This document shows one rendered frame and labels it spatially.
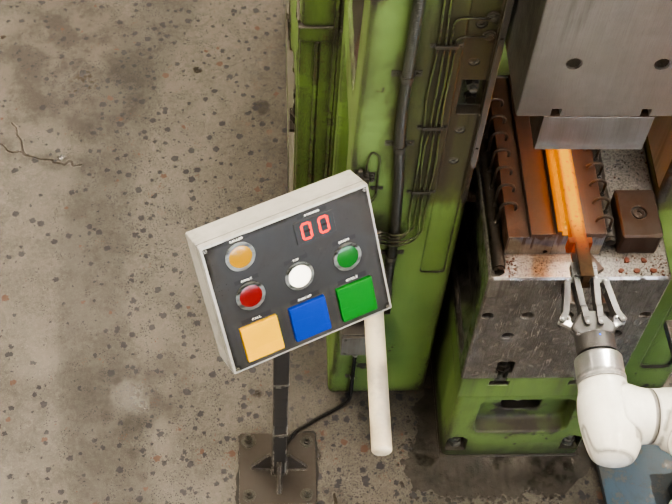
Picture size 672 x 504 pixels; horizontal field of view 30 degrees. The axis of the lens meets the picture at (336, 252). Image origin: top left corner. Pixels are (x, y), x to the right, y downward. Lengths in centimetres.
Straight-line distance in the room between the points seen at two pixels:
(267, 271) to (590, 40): 71
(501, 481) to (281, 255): 128
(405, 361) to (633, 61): 136
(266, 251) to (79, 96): 185
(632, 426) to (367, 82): 79
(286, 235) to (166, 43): 195
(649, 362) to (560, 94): 139
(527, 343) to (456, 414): 40
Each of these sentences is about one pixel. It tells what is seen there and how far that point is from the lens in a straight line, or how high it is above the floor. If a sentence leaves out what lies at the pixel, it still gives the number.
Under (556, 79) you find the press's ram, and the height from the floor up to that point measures 147.
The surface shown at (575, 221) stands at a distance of 253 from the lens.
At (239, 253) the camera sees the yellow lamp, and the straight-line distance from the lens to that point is 226.
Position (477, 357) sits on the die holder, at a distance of 287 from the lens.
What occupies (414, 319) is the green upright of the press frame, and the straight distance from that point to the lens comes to 310.
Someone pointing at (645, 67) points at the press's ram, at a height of 150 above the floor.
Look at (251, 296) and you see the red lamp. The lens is 231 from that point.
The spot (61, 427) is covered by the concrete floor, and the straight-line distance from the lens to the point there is 343.
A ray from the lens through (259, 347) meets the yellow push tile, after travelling 236.
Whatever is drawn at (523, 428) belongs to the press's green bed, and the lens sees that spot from 328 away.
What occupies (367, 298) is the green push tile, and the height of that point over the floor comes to 101.
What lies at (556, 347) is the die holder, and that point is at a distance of 286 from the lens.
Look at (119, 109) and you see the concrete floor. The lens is 399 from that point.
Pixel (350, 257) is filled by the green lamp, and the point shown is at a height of 109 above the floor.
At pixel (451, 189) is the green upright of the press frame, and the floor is 94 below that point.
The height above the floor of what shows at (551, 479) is 0.
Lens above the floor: 307
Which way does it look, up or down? 57 degrees down
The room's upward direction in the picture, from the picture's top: 5 degrees clockwise
